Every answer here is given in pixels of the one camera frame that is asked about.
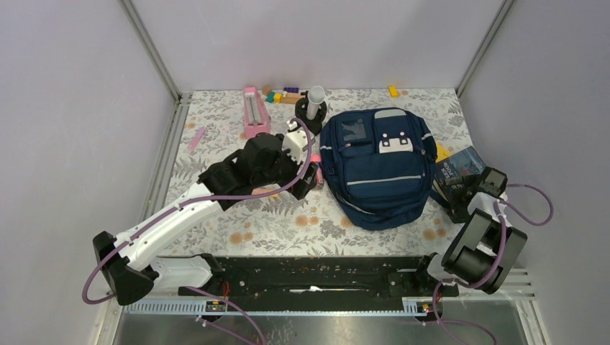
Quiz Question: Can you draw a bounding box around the dark blue hardcover book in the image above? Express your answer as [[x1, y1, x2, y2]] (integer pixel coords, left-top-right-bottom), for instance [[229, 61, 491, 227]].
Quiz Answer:
[[433, 146, 486, 207]]

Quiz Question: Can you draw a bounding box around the navy blue backpack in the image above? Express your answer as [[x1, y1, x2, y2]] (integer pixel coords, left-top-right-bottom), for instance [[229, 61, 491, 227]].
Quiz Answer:
[[319, 107, 447, 231]]

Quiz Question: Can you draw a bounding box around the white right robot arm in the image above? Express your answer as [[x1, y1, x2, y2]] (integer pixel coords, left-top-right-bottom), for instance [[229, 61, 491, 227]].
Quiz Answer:
[[412, 167, 527, 296]]

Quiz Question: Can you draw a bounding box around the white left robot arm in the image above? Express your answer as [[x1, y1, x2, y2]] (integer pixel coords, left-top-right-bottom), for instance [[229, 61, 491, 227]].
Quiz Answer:
[[82, 129, 317, 306]]

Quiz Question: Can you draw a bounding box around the pink-capped marker tube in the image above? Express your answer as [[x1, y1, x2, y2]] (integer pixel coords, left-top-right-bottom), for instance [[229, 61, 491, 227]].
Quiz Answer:
[[311, 154, 324, 189]]

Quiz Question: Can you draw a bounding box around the yellow paperback book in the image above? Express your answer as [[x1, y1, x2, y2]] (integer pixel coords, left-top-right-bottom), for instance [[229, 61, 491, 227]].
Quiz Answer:
[[436, 142, 452, 163]]

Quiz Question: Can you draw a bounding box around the orange yellow highlighter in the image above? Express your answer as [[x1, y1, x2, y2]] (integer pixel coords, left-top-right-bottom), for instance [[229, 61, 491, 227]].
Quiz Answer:
[[252, 188, 279, 198]]

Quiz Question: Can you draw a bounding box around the black round stand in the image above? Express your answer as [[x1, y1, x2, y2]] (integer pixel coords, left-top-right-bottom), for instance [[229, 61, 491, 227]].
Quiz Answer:
[[295, 98, 327, 135]]

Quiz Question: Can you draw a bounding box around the pink rack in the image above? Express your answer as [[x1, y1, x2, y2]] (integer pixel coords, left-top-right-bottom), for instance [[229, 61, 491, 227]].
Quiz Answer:
[[243, 87, 271, 139]]

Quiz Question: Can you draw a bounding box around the wooden block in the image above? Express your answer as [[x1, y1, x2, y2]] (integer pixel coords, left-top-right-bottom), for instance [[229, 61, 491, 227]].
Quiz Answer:
[[280, 92, 304, 104]]

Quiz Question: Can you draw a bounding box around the white cylinder on stand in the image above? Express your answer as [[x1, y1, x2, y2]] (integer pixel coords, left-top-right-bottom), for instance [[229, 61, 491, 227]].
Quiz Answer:
[[306, 86, 326, 120]]

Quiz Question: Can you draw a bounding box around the green block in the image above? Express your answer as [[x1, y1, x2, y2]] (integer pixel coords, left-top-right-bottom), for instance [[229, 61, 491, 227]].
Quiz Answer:
[[265, 92, 276, 103]]

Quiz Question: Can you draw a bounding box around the brown round block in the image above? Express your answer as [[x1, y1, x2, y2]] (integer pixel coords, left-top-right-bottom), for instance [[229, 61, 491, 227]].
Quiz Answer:
[[262, 85, 273, 96]]

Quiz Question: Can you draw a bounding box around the pink highlighter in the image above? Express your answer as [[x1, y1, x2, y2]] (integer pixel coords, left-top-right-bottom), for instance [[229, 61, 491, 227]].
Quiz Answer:
[[187, 126, 206, 152]]

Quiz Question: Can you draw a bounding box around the yellow block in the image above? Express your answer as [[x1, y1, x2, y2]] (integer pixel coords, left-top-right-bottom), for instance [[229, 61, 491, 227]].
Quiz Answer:
[[388, 86, 400, 98]]

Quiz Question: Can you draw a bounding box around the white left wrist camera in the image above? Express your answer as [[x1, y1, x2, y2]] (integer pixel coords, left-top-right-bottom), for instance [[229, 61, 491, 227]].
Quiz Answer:
[[282, 121, 314, 165]]

